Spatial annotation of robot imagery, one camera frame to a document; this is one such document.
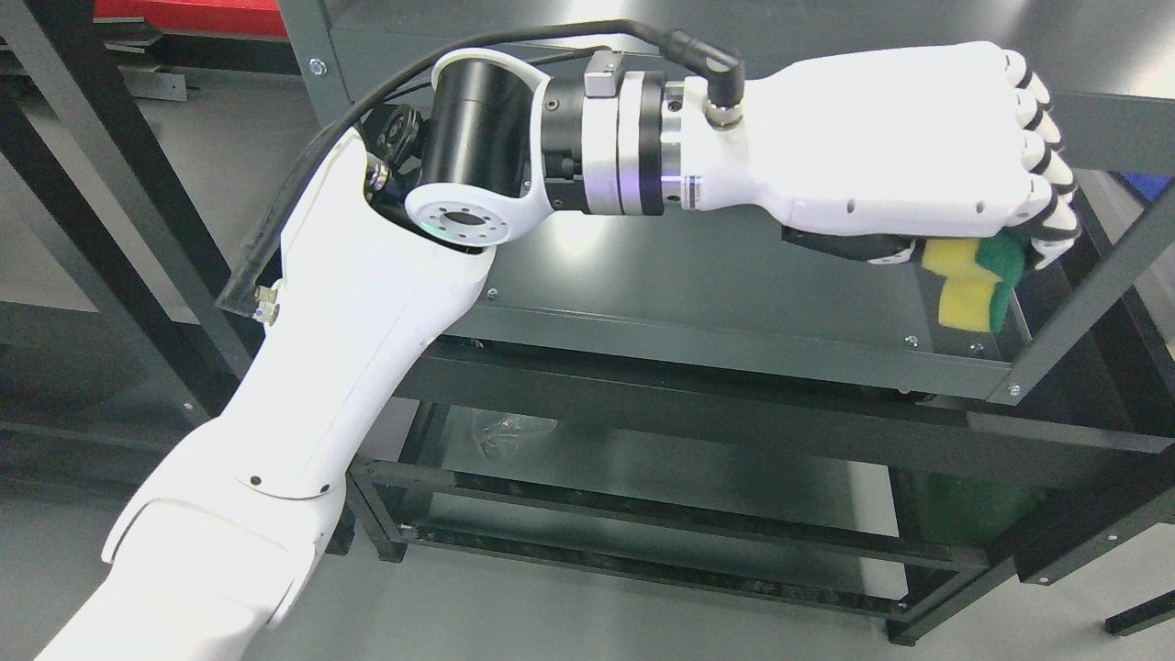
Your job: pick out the black metal rack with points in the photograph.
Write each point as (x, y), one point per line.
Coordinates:
(92, 399)

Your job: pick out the red panel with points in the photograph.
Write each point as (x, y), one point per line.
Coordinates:
(260, 18)

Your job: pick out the grey metal shelf unit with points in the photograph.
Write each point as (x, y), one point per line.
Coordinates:
(1030, 452)

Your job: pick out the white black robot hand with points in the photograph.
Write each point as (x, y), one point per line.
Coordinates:
(933, 142)

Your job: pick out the green yellow sponge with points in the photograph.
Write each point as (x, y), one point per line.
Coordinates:
(979, 279)

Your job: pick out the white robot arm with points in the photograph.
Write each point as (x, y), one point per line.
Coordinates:
(385, 249)

